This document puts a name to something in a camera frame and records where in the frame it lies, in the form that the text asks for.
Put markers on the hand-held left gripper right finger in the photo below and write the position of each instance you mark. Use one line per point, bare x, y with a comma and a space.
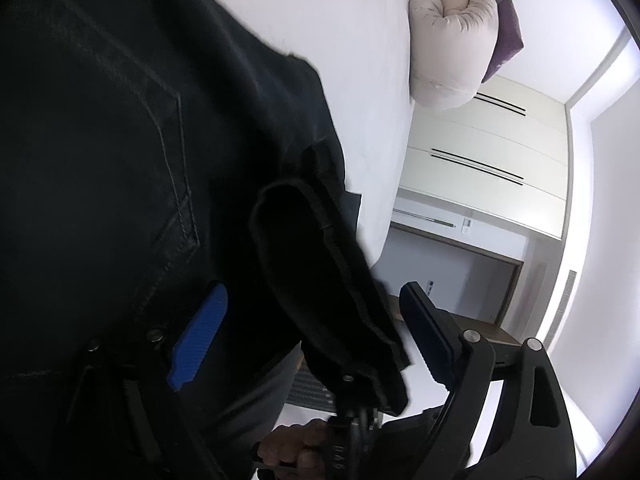
425, 332

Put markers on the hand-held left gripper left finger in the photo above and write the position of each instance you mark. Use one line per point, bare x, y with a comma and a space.
197, 337

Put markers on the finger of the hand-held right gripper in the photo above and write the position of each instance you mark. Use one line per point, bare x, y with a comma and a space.
357, 400

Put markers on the black denim pants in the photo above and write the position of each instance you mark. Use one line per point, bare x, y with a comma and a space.
150, 160

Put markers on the person's right hand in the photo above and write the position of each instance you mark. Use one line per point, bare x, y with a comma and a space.
295, 447

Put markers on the white room door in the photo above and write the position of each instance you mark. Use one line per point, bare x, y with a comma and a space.
460, 275

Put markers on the person's grey clothing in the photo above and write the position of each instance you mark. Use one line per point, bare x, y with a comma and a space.
250, 395

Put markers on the cream wardrobe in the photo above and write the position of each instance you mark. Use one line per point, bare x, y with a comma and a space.
480, 160

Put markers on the bed with white sheet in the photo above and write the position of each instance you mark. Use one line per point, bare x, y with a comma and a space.
350, 50

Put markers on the rolled beige duvet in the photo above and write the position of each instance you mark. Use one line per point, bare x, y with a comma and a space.
445, 40

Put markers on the purple pillow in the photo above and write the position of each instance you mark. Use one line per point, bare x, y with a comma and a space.
505, 40

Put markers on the wall air vent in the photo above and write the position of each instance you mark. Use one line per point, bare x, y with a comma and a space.
560, 310

